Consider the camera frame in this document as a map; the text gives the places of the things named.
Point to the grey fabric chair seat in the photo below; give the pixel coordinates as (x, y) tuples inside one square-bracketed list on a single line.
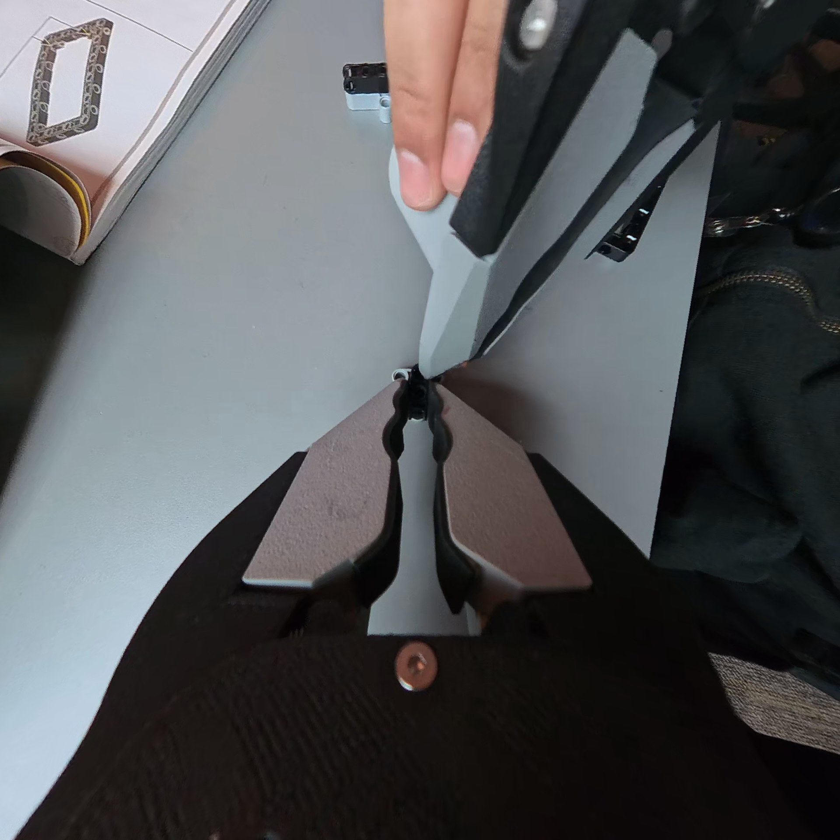
[(781, 702)]

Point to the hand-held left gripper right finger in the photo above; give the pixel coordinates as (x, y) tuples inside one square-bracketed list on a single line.
[(512, 518)]

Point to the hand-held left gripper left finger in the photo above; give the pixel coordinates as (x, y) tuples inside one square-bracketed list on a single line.
[(321, 505)]

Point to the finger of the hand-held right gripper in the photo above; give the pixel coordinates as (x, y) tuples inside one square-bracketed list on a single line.
[(558, 197), (686, 128)]

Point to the black rectangular lego frame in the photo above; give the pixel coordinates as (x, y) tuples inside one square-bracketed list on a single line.
[(620, 244)]

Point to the lego instruction booklet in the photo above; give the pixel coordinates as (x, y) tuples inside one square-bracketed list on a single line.
[(131, 98)]

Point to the person's right hand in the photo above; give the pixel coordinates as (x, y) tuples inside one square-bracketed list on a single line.
[(426, 85)]

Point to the small black white lego assembly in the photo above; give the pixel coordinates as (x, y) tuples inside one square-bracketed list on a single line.
[(365, 100), (417, 394)]

